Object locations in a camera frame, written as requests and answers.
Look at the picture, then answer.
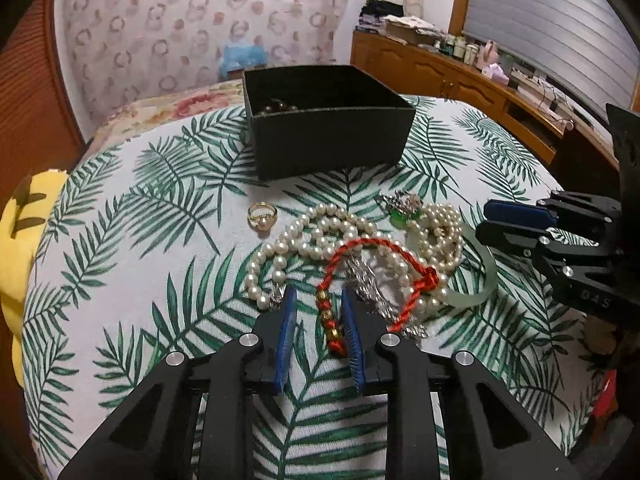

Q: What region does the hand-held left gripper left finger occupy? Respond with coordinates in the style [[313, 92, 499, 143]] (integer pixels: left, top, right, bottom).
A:
[[57, 285, 301, 480]]

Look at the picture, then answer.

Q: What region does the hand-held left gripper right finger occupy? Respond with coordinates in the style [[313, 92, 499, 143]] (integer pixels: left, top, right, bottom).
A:
[[341, 289, 581, 480]]

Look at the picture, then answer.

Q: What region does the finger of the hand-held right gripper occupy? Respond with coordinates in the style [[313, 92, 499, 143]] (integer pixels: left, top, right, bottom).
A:
[[484, 191, 623, 242], [475, 220, 621, 288]]

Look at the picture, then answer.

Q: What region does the silver chain jewellery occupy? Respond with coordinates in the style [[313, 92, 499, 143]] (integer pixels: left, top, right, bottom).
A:
[[345, 255, 430, 342]]

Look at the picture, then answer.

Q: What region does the long white pearl necklace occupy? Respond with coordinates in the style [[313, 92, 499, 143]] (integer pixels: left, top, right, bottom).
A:
[[245, 203, 441, 318]]

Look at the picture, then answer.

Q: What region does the red cord bracelet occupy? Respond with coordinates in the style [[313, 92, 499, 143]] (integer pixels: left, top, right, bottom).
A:
[[316, 237, 441, 356]]

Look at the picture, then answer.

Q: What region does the black jewelry box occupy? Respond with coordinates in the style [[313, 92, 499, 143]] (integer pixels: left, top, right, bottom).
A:
[[242, 64, 417, 182]]

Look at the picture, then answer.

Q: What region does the pale green jade bangle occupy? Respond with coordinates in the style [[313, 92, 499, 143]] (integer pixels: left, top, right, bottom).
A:
[[405, 215, 498, 309]]

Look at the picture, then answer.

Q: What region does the wooden cabinet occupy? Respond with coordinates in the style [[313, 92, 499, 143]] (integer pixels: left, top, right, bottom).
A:
[[350, 30, 621, 172]]

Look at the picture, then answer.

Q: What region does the pink bottle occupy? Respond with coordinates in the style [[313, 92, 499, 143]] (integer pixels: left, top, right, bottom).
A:
[[477, 40, 501, 69]]

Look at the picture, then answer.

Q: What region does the grey window blind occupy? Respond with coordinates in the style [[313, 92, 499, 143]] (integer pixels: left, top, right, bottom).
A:
[[467, 0, 640, 122]]

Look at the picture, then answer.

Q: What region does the row of small bottles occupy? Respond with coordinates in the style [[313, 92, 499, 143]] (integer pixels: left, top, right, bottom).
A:
[[440, 32, 481, 66]]

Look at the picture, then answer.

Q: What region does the cardboard box with papers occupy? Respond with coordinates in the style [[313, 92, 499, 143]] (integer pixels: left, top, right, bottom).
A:
[[382, 15, 444, 47]]

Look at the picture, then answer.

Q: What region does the stack of folded clothes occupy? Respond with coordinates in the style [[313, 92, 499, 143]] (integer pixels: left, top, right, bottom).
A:
[[357, 0, 405, 34]]

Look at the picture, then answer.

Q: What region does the floral blanket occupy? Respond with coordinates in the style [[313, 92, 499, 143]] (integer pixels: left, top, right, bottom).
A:
[[87, 77, 249, 147]]

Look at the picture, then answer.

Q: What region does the blue plastic bag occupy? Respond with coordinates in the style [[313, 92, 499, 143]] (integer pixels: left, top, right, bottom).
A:
[[218, 37, 269, 79]]

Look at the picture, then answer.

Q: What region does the yellow plush toy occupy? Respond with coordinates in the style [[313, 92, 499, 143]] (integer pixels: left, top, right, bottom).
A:
[[0, 170, 69, 382]]

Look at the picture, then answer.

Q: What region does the brown ribbed wardrobe door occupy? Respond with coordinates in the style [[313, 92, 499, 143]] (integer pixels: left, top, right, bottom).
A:
[[0, 0, 87, 201]]

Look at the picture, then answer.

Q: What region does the small pearl bracelet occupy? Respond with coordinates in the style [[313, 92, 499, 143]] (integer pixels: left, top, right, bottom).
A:
[[417, 204, 465, 277]]

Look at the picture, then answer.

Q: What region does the gold pearl ring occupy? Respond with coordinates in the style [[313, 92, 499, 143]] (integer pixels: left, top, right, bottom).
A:
[[249, 202, 279, 234]]

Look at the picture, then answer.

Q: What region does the brown bead bracelet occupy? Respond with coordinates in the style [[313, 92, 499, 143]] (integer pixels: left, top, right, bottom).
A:
[[260, 97, 302, 114]]

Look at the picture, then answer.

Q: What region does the ring pattern sheer curtain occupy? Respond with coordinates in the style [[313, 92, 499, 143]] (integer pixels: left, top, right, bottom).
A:
[[55, 0, 354, 127]]

